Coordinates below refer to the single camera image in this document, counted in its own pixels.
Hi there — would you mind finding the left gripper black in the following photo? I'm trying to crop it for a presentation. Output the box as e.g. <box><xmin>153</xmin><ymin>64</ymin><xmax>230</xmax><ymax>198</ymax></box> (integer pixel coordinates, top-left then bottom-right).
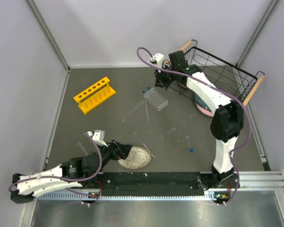
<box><xmin>98</xmin><ymin>140</ymin><xmax>133</xmax><ymax>167</ymax></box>

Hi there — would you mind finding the clear tube centre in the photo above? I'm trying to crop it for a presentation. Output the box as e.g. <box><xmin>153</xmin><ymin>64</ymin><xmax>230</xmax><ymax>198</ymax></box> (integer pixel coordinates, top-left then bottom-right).
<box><xmin>148</xmin><ymin>131</ymin><xmax>157</xmax><ymax>153</ymax></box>

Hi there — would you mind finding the short clear glass tube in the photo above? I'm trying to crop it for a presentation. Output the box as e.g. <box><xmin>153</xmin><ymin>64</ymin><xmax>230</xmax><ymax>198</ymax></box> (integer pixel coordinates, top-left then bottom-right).
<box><xmin>160</xmin><ymin>127</ymin><xmax>176</xmax><ymax>138</ymax></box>

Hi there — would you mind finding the clear acrylic tube rack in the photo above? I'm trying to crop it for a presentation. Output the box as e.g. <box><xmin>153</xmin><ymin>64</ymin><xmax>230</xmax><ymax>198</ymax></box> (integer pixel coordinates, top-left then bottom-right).
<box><xmin>143</xmin><ymin>88</ymin><xmax>169</xmax><ymax>111</ymax></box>

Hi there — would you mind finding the black wire basket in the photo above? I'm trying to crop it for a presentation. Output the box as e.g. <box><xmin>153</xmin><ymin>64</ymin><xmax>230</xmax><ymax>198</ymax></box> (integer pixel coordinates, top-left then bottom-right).
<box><xmin>180</xmin><ymin>39</ymin><xmax>265</xmax><ymax>106</ymax></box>

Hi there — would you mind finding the yellow test tube rack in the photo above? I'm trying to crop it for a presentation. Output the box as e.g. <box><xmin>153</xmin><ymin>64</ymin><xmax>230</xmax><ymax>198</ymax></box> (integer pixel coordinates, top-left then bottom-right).
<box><xmin>73</xmin><ymin>77</ymin><xmax>116</xmax><ymax>114</ymax></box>

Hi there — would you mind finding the speckled ceramic plate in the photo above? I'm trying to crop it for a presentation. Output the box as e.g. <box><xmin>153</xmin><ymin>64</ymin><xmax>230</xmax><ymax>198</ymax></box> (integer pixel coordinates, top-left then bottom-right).
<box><xmin>118</xmin><ymin>147</ymin><xmax>152</xmax><ymax>169</ymax></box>

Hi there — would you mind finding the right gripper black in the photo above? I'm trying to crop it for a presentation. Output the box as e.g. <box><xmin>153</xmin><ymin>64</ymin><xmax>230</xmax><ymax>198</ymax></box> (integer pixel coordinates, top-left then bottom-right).
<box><xmin>153</xmin><ymin>64</ymin><xmax>177</xmax><ymax>89</ymax></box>

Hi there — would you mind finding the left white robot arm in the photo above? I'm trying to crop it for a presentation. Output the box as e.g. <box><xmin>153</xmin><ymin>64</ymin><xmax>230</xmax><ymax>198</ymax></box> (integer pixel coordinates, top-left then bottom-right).
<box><xmin>9</xmin><ymin>140</ymin><xmax>133</xmax><ymax>204</ymax></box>

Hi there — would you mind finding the blue glazed bowl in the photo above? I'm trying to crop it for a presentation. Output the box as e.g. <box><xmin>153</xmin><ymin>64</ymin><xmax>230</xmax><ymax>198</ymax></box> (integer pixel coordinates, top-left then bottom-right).
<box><xmin>194</xmin><ymin>93</ymin><xmax>209</xmax><ymax>109</ymax></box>

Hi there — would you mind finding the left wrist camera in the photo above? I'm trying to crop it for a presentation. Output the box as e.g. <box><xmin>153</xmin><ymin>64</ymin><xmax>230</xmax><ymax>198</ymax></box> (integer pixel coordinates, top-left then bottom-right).
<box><xmin>87</xmin><ymin>130</ymin><xmax>107</xmax><ymax>147</ymax></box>

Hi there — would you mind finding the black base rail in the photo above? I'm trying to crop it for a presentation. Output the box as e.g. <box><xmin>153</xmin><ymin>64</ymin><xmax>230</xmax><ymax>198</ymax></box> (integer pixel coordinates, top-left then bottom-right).
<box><xmin>98</xmin><ymin>172</ymin><xmax>212</xmax><ymax>197</ymax></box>

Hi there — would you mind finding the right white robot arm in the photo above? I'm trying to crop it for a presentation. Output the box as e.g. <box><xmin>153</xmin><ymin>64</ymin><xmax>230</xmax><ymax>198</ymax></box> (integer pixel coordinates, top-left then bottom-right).
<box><xmin>150</xmin><ymin>50</ymin><xmax>244</xmax><ymax>187</ymax></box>

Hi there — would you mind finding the pink bowl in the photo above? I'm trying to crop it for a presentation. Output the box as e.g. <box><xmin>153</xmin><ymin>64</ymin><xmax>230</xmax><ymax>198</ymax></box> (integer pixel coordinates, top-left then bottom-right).
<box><xmin>196</xmin><ymin>104</ymin><xmax>213</xmax><ymax>117</ymax></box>

